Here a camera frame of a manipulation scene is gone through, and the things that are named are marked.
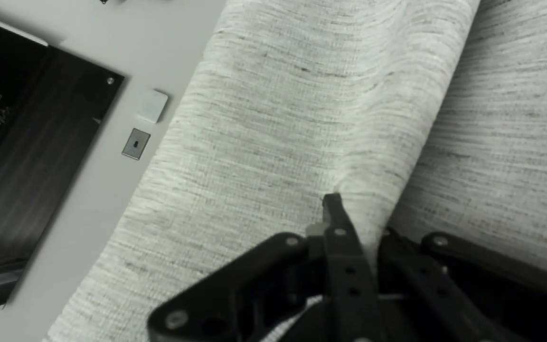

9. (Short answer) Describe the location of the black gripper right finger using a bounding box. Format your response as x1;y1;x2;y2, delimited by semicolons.
376;226;547;342

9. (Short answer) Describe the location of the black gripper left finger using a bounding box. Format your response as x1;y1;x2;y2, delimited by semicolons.
147;192;390;342

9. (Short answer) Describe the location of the small grey wall plate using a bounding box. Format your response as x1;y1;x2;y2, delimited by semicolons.
120;125;154;162

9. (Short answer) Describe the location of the grey fabric curtain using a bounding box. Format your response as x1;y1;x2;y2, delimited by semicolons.
44;0;547;342

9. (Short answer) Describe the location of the black wall panel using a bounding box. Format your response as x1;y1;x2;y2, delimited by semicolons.
0;10;128;310

